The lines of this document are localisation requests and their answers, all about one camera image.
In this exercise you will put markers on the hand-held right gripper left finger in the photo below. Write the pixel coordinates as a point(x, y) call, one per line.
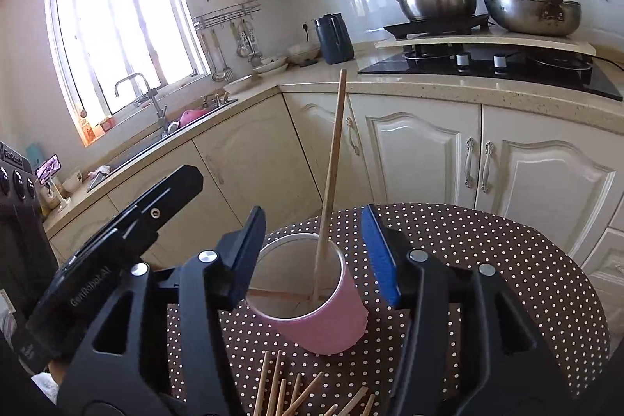
point(249, 245)

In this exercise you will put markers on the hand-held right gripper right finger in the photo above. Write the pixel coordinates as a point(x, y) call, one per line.
point(380, 250)

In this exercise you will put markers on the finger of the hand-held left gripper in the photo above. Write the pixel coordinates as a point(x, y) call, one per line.
point(165, 201)

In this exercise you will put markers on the pink cup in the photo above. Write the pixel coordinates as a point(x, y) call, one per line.
point(331, 323)

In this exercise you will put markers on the pile of wooden chopsticks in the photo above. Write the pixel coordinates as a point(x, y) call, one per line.
point(261, 391)

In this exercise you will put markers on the steel sink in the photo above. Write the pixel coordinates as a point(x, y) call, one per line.
point(126, 155)

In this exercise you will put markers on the black countertop oven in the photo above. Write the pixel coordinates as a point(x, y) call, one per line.
point(19, 226)

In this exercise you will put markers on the pink basin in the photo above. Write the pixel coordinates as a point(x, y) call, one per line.
point(190, 117)

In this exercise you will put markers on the metal faucet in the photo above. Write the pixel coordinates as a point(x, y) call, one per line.
point(158, 109)

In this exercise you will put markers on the white cup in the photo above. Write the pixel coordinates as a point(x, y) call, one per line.
point(71, 183)

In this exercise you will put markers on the orange bottle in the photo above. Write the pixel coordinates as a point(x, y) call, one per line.
point(87, 132)

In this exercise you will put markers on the brown polka-dot tablecloth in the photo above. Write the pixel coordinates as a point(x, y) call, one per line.
point(487, 240)

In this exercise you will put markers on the cream base cabinet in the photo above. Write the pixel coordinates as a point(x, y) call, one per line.
point(414, 143)

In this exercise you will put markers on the phone on stand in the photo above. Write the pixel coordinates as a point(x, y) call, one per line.
point(48, 167)

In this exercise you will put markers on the teal bottle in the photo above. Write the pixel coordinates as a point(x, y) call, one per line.
point(33, 153)

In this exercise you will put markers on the white bowl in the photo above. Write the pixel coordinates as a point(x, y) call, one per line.
point(303, 53)
point(270, 66)

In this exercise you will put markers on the kitchen window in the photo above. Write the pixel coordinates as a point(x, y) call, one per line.
point(122, 16)

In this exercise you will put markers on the dark electric kettle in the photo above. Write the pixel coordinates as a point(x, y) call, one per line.
point(334, 38)

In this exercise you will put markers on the black induction cooker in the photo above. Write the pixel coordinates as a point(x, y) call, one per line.
point(438, 27)

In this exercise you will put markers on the white board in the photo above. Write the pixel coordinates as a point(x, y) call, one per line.
point(487, 40)

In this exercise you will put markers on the black glass gas stove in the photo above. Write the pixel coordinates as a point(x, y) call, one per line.
point(536, 72)

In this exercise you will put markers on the wall utensil rack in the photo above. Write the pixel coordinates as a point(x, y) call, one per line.
point(229, 14)

